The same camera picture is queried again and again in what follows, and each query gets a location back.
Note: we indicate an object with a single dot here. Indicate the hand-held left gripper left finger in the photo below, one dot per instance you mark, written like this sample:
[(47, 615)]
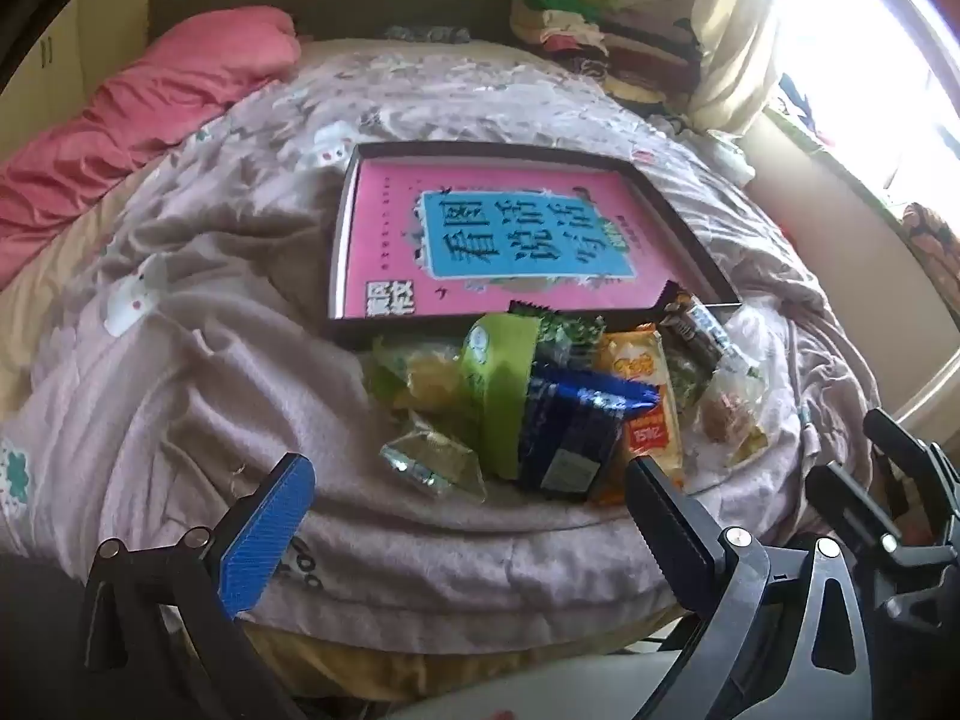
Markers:
[(266, 532)]

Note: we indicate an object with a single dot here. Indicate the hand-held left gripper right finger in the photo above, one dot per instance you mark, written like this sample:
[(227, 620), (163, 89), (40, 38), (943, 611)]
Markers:
[(667, 525)]

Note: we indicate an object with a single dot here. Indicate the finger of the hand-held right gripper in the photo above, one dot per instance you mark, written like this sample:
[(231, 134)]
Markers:
[(904, 446), (847, 506)]

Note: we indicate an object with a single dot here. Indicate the clear-wrapped round candy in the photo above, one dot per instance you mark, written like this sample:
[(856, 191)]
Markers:
[(724, 416)]

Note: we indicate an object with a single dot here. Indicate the blue cookie packet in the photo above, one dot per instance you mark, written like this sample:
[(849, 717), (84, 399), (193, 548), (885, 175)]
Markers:
[(570, 435)]

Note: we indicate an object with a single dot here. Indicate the clear green-printed pastry packet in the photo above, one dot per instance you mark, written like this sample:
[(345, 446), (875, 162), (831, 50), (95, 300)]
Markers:
[(682, 386)]

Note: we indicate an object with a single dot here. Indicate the orange rice cracker packet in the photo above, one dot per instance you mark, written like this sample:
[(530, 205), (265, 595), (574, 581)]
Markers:
[(637, 367)]

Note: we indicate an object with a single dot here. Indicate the brown chocolate bar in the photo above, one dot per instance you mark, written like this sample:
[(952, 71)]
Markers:
[(694, 326)]

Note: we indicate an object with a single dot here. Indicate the dark green snack packet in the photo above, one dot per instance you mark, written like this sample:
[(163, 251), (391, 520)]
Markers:
[(562, 334)]

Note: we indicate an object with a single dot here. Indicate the dark shallow tray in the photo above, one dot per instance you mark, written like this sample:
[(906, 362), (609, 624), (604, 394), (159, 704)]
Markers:
[(405, 328)]

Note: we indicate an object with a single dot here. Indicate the small shiny snack packet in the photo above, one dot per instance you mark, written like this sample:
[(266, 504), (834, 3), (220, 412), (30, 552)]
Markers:
[(431, 457)]

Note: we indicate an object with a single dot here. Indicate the orange patterned cloth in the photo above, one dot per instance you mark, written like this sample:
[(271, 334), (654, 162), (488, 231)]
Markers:
[(934, 255)]

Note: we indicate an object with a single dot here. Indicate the green yellow chips packet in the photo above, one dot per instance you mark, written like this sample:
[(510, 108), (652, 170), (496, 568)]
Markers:
[(499, 397)]

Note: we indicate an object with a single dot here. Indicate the floral pale pink blanket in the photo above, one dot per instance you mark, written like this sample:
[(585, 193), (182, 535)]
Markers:
[(225, 277)]

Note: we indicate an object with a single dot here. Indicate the green windowsill mat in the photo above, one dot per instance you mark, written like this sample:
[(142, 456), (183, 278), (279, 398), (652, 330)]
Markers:
[(825, 146)]

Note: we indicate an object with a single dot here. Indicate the pink book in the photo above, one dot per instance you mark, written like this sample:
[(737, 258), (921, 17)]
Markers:
[(390, 240)]

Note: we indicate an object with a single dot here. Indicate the tan bed sheet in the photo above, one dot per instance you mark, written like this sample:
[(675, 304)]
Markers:
[(37, 300)]

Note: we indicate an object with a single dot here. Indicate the white crumpled cloth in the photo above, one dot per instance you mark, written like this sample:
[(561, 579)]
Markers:
[(727, 154)]

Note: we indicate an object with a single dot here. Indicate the colourful clothes heap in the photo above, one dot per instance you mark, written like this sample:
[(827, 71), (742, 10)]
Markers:
[(806, 109)]

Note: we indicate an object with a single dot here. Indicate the pink quilt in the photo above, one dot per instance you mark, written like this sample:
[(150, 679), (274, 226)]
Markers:
[(150, 105)]

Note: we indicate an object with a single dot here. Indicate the cream curtain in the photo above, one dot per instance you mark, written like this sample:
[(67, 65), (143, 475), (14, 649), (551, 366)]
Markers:
[(742, 30)]

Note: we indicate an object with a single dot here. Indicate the pile of folded clothes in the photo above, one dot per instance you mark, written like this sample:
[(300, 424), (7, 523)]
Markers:
[(622, 45)]

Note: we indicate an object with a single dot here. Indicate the cream wardrobe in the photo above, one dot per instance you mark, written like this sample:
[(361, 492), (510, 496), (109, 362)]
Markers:
[(67, 82)]

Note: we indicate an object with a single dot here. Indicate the dark patterned cloth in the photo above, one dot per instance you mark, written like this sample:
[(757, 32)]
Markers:
[(427, 34)]

